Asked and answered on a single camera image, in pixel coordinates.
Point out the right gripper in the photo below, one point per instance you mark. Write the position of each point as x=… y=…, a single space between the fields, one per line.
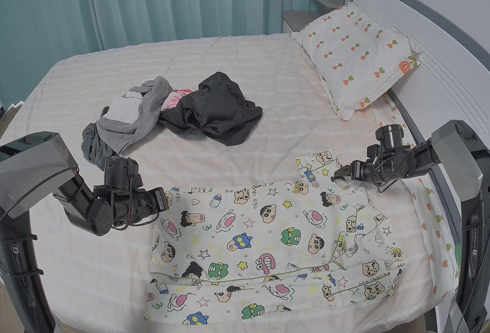
x=363 y=171

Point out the dark grey garment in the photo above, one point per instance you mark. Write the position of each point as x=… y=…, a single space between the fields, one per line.
x=92 y=143

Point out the pink garment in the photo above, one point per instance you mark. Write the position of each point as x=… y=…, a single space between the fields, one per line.
x=173 y=97

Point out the black garment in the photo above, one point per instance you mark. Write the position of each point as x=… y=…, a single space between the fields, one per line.
x=218 y=109

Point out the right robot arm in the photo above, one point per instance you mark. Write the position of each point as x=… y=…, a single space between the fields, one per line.
x=455 y=155

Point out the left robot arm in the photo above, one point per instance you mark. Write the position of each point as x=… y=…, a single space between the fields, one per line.
x=34 y=170

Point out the light grey garment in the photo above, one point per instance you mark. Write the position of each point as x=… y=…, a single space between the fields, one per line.
x=149 y=109

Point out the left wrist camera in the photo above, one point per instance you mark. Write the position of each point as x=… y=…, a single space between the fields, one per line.
x=137 y=180

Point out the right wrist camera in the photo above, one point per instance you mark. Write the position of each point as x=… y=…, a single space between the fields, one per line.
x=374 y=151

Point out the white printed pillow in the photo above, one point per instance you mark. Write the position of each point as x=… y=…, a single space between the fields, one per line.
x=356 y=55

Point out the white printed pyjama top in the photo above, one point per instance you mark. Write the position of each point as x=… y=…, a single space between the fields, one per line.
x=268 y=239

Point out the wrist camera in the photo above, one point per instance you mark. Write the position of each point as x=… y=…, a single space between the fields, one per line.
x=137 y=180
x=374 y=151

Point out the grey bedside table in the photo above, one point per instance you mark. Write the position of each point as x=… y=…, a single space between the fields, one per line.
x=300 y=19

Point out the bed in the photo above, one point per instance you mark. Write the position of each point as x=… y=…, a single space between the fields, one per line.
x=249 y=155

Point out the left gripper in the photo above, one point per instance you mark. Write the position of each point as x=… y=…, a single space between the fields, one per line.
x=159 y=201

